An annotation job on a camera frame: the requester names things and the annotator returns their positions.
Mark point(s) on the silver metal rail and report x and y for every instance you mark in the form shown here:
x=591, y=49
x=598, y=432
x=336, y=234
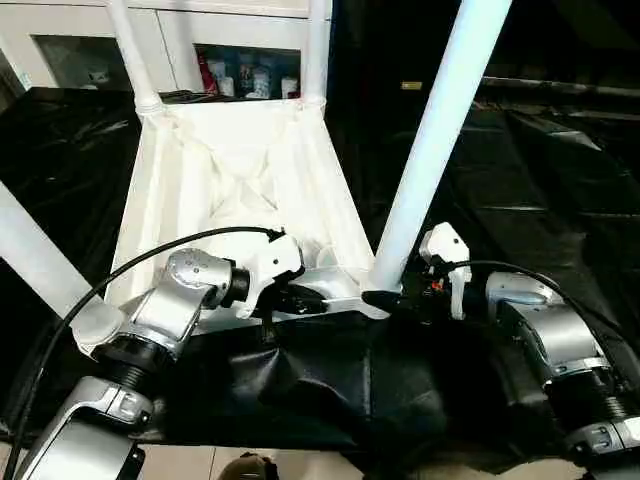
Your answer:
x=570, y=88

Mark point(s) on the white plastic table top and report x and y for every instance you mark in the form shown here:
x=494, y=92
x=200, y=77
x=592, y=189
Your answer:
x=240, y=150

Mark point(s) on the white glass-door cabinet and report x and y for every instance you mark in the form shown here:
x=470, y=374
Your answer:
x=180, y=30

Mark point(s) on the black work mat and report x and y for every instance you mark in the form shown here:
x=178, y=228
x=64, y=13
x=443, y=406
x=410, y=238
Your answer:
x=560, y=200

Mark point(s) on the small yellow label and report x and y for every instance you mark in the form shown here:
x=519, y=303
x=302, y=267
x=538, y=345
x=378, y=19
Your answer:
x=411, y=85

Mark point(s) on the dark robot left foot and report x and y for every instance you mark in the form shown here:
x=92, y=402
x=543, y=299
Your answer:
x=248, y=469

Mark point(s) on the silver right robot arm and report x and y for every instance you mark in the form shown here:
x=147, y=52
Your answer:
x=550, y=330

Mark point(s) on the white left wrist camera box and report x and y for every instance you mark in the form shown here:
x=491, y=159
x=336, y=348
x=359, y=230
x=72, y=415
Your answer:
x=275, y=262

